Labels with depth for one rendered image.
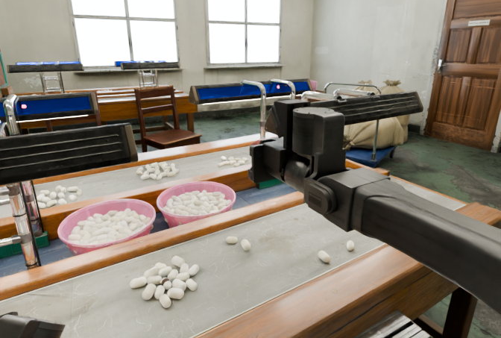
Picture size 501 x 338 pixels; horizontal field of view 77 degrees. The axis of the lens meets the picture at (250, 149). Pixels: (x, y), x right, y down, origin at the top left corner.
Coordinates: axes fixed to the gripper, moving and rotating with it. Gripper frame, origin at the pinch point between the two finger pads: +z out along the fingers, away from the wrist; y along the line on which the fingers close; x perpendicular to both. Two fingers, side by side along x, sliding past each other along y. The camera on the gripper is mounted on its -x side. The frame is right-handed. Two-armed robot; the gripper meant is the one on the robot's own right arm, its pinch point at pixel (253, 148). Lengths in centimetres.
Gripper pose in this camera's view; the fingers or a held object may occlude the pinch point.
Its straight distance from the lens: 62.0
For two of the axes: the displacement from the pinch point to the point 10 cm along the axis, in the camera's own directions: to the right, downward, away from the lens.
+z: -4.8, -2.5, 8.4
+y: -8.8, 1.5, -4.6
